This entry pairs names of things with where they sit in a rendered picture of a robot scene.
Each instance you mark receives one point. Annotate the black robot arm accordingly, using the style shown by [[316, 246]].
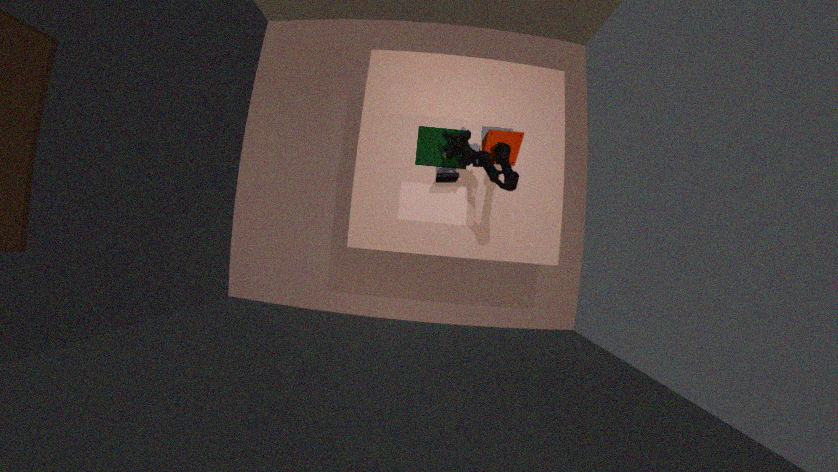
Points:
[[484, 160]]

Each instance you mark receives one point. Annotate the green circuit board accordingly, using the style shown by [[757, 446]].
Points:
[[431, 145]]

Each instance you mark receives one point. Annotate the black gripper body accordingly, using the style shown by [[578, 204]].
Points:
[[450, 152]]

